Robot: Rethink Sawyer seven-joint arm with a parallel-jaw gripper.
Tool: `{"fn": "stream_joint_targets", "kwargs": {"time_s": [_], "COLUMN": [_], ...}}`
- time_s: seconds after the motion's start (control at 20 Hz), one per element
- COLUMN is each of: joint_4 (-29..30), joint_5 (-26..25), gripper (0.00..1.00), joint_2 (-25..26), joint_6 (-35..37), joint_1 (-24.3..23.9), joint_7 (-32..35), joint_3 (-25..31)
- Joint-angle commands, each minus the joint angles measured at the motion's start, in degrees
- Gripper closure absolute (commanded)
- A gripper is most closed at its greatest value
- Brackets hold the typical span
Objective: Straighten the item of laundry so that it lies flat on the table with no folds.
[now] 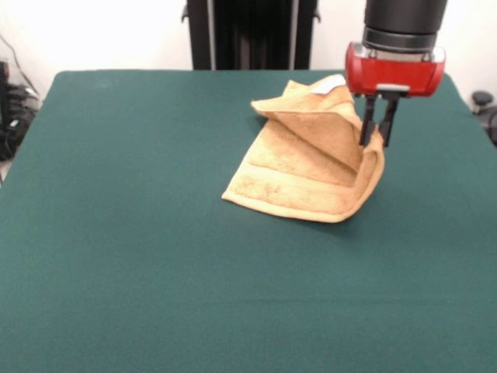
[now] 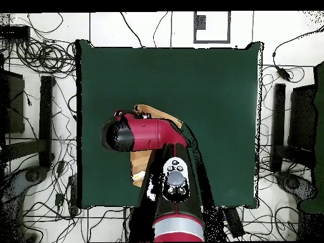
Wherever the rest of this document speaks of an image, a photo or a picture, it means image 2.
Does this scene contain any tan terry towel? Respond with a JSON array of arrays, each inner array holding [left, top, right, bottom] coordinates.
[[129, 104, 184, 189]]

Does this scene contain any dark green table cloth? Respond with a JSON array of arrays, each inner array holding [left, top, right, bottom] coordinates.
[[75, 39, 265, 209]]

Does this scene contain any long black power strip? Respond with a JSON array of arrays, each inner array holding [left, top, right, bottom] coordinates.
[[67, 174, 80, 217]]

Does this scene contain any dark grey square patch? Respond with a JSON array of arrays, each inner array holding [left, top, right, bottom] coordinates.
[[196, 15, 207, 30]]

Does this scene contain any dark wheeled chair base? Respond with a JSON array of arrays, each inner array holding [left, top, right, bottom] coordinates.
[[275, 171, 318, 203], [0, 165, 49, 242]]

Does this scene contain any black floor box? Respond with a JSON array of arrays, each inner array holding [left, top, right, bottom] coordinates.
[[222, 206, 246, 239]]

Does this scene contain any black power adapter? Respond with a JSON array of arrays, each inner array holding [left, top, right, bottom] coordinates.
[[276, 66, 291, 82]]

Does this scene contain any short black floor cable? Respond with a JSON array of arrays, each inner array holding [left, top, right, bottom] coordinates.
[[153, 11, 169, 48]]

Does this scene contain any long black floor cable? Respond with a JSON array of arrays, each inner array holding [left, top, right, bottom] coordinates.
[[119, 11, 146, 49]]

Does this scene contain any coil of black cables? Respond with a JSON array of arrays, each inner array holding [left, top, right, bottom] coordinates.
[[15, 37, 77, 78]]

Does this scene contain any grey square floor frame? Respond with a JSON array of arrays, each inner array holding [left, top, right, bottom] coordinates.
[[193, 11, 232, 44]]

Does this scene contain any black adapter cable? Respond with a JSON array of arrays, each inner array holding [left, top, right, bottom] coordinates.
[[271, 26, 324, 70]]

